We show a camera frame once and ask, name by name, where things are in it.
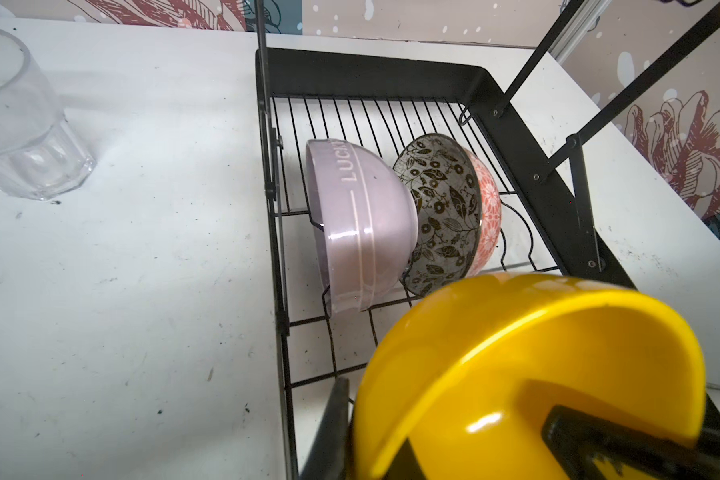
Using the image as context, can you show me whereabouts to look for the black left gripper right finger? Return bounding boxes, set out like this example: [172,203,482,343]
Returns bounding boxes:
[542,405,720,479]

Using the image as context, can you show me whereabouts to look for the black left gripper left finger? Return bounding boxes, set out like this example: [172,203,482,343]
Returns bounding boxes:
[300,378,350,480]

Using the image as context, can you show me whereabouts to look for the yellow bowl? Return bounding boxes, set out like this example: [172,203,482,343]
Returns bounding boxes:
[353,273,706,479]

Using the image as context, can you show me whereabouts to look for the lilac ceramic bowl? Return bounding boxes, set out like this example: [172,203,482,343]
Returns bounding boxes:
[305,139,418,314]

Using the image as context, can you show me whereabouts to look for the pink patterned bowl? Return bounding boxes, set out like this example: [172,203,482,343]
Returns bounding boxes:
[393,133,502,297]

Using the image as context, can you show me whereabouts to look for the clear glass cup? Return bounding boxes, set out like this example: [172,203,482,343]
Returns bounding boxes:
[0,30,96,201]

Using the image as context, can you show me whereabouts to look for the black two-tier dish rack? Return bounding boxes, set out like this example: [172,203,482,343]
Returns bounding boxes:
[244,1,720,479]

